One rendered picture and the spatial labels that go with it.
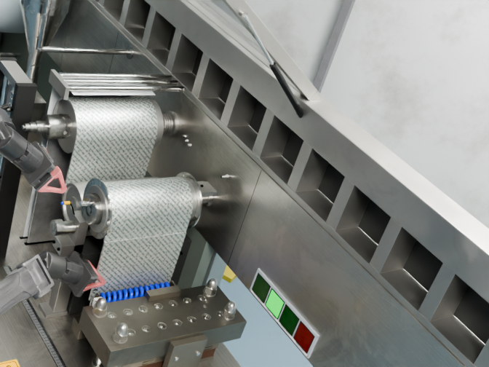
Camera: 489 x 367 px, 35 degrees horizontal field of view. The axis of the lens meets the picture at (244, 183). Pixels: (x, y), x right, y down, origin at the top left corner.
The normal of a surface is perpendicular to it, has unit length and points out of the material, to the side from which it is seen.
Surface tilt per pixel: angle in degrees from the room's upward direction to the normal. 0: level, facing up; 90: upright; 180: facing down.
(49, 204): 90
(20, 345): 0
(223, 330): 90
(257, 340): 0
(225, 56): 90
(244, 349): 0
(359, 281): 90
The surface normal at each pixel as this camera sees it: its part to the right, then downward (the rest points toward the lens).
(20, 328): 0.29, -0.83
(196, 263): -0.79, 0.07
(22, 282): 0.86, -0.39
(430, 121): -0.43, 0.33
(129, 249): 0.53, 0.56
